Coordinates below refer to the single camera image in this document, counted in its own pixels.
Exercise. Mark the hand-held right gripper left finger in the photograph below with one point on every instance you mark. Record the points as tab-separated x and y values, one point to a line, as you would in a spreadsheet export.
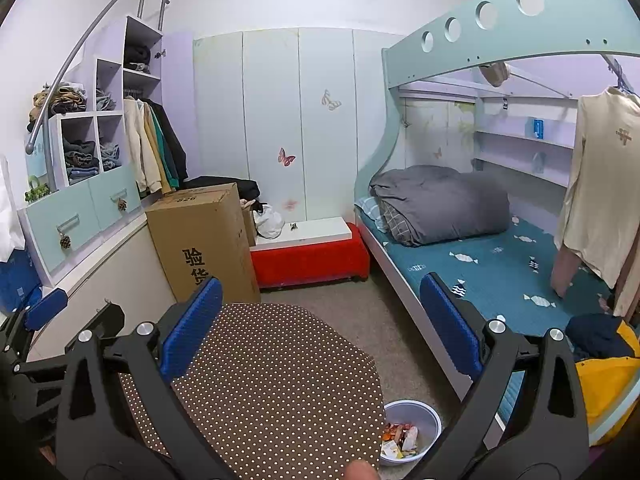
195	327

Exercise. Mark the polka dot round table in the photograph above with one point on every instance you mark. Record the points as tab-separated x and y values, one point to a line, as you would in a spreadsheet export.
280	385

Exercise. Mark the small blue box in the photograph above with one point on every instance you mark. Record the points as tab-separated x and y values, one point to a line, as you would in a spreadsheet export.
538	127

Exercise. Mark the teal white bunk bed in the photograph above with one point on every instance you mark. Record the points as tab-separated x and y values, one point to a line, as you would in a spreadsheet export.
550	30

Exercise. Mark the red brown paper snack bag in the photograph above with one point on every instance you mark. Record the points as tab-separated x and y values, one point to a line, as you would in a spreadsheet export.
397	431

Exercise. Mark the black folded clothes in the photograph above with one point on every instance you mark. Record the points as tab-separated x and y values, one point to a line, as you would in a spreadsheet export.
137	57

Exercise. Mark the dark folded clothes stack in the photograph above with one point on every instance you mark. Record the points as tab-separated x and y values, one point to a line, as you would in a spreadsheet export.
81	160

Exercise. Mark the white board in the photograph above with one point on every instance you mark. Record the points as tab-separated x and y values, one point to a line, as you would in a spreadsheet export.
310	232

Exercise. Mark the grey folded clothes stack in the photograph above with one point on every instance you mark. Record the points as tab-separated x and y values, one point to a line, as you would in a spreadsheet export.
111	156

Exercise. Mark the blue bag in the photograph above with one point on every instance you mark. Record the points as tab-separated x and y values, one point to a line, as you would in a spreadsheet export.
15	280

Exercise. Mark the blue clothes hanger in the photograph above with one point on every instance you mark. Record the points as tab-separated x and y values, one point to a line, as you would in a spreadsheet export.
622	80

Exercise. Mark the beige low cabinet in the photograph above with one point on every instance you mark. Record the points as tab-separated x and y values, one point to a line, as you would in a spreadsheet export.
120	270

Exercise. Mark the white wardrobe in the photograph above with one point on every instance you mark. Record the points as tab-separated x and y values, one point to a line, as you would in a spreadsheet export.
270	100

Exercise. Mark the person's right hand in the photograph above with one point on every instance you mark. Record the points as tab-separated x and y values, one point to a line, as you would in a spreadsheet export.
361	472

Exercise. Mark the blue plastic bucket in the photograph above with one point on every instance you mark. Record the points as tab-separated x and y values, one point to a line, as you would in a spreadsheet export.
430	420

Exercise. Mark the red storage bench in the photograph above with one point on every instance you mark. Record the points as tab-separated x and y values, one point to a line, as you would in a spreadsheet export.
310	262

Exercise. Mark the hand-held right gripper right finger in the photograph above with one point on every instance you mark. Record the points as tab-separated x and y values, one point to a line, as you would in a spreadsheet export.
450	327

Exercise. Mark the grey duvet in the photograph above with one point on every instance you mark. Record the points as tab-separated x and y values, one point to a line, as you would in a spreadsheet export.
445	205

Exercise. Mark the green garment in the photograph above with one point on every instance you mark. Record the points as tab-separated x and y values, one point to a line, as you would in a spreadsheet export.
162	152

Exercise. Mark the small green plant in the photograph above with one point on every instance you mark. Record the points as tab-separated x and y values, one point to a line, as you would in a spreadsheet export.
37	191

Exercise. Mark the white plastic bag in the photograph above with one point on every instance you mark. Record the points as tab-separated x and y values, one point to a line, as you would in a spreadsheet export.
269	222
410	441

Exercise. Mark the white butterfly sticker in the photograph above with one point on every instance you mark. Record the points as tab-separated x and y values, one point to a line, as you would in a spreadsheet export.
331	101

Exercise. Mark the yellow jacket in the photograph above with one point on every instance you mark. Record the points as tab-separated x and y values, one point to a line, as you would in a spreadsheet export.
612	395

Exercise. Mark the brown clothes pile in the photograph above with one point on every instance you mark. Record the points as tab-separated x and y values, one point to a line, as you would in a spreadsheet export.
62	102

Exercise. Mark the beige hanging cloth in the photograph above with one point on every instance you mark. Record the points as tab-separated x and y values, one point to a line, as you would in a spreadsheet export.
494	72

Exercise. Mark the stepped storage cabinet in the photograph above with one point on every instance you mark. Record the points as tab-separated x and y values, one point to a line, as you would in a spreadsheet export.
75	215

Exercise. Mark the white cloth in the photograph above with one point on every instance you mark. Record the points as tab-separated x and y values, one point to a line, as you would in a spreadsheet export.
10	210

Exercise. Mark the yellow snack wrapper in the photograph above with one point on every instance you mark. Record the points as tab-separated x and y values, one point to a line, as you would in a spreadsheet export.
391	452

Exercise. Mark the pink garment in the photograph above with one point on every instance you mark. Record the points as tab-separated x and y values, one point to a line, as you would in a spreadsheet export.
564	270

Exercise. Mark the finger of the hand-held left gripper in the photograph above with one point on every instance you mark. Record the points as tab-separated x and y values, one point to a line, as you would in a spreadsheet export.
112	320
47	310

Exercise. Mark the cream jacket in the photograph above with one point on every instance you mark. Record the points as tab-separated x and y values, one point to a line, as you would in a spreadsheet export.
141	147

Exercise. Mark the blue plaid pillow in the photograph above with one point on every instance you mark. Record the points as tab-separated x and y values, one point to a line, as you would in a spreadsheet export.
370	212

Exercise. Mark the folded jeans pile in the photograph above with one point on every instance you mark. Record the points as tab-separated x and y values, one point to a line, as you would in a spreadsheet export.
105	101

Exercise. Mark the large cardboard box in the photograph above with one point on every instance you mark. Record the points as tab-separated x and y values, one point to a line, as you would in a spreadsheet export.
205	240

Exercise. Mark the black coat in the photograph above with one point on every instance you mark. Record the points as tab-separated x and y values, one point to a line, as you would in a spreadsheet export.
176	147

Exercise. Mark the black cloth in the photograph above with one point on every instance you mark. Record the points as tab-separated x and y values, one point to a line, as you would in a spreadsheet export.
230	187

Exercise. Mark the navy cloth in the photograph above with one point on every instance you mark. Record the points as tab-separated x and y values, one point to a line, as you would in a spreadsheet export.
592	335

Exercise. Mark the beige long-sleeve shirt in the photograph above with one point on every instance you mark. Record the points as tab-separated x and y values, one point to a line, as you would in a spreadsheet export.
600	190

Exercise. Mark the grey metal handrail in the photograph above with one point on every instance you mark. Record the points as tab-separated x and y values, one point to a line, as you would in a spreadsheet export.
70	65

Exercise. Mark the teal patterned bed sheet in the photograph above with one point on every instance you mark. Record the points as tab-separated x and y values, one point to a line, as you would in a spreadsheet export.
500	270

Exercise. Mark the lilac wall shelf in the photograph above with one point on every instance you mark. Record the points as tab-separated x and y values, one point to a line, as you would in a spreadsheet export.
525	142

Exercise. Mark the pink butterfly sticker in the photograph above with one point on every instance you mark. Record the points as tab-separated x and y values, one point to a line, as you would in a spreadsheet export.
286	156

